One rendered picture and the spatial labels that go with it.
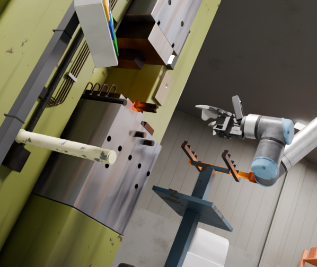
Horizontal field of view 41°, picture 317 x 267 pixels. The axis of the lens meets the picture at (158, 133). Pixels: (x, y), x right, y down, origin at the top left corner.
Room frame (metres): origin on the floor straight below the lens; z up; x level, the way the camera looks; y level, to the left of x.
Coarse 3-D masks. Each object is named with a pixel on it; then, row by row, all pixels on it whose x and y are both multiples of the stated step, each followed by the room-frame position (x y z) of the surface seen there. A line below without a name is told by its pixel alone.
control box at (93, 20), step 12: (84, 0) 1.06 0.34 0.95; (96, 0) 1.05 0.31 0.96; (108, 0) 1.30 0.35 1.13; (84, 12) 1.08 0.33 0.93; (96, 12) 1.08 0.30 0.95; (84, 24) 1.14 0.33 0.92; (96, 24) 1.14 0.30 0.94; (108, 24) 1.16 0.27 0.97; (96, 36) 1.20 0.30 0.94; (108, 36) 1.20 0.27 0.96; (96, 48) 1.27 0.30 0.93; (108, 48) 1.27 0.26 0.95; (96, 60) 1.34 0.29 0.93; (108, 60) 1.34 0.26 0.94
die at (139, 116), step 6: (90, 90) 1.77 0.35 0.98; (108, 96) 1.70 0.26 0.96; (114, 96) 1.68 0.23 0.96; (120, 96) 1.67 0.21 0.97; (132, 102) 1.75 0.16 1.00; (126, 108) 1.72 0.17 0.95; (132, 108) 1.75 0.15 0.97; (132, 114) 1.76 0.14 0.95; (138, 114) 1.80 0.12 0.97; (138, 120) 1.81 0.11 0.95
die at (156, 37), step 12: (120, 24) 1.78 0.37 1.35; (132, 24) 1.74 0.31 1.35; (144, 24) 1.70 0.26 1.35; (156, 24) 1.67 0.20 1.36; (120, 36) 1.76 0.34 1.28; (132, 36) 1.72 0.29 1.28; (144, 36) 1.68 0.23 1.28; (156, 36) 1.70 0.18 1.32; (120, 48) 1.85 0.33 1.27; (132, 48) 1.80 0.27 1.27; (144, 48) 1.76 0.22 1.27; (156, 48) 1.73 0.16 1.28; (168, 48) 1.79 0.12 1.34; (156, 60) 1.82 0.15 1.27; (168, 60) 1.82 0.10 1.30
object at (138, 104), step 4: (136, 100) 1.75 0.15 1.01; (136, 104) 1.74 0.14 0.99; (140, 104) 1.75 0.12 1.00; (144, 104) 1.74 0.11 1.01; (148, 104) 1.72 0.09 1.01; (152, 104) 1.71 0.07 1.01; (156, 104) 1.70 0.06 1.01; (136, 108) 1.75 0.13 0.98; (140, 108) 1.74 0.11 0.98; (144, 108) 1.72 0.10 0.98; (148, 108) 1.71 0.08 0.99; (152, 108) 1.71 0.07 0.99; (156, 108) 1.71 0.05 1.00; (152, 112) 1.73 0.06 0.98; (156, 112) 1.72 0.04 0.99
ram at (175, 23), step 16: (144, 0) 1.67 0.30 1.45; (160, 0) 1.64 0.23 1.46; (176, 0) 1.72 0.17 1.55; (192, 0) 1.81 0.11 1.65; (128, 16) 1.72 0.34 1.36; (144, 16) 1.66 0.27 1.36; (160, 16) 1.67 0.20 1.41; (176, 16) 1.76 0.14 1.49; (192, 16) 1.85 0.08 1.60; (176, 32) 1.80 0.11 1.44; (176, 48) 1.84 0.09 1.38
